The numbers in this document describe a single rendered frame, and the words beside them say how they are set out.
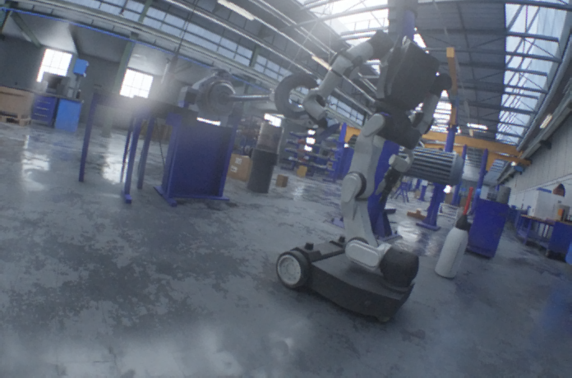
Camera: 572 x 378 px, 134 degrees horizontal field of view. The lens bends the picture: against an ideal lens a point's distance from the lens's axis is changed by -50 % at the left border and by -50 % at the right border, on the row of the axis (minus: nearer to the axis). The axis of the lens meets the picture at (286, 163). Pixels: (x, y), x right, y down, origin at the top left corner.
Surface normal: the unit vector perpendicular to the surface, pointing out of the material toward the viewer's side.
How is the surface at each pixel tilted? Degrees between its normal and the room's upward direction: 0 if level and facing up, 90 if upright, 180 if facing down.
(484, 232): 90
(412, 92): 115
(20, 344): 0
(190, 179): 90
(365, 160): 90
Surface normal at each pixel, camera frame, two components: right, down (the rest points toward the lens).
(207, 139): 0.69, 0.19
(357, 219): -0.69, -0.14
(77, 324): 0.23, -0.97
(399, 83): -0.14, 0.44
